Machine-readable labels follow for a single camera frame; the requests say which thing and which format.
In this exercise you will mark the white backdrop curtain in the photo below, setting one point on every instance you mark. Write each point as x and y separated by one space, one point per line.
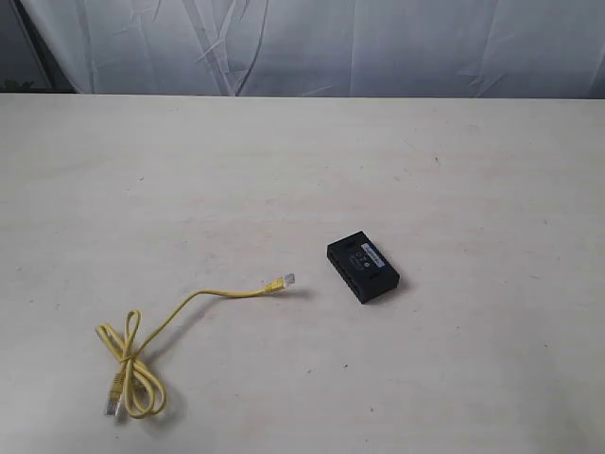
544 49

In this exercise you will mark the black backdrop stand pole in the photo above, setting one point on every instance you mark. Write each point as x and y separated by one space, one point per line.
24 62

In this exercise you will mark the black network switch box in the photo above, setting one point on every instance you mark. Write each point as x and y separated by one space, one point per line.
362 267

